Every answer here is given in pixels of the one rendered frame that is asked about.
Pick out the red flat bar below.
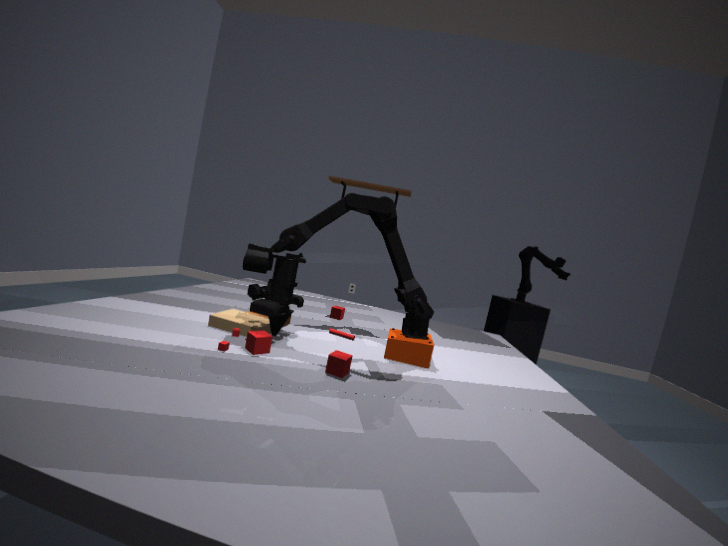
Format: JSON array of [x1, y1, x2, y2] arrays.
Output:
[[329, 329, 355, 340]]

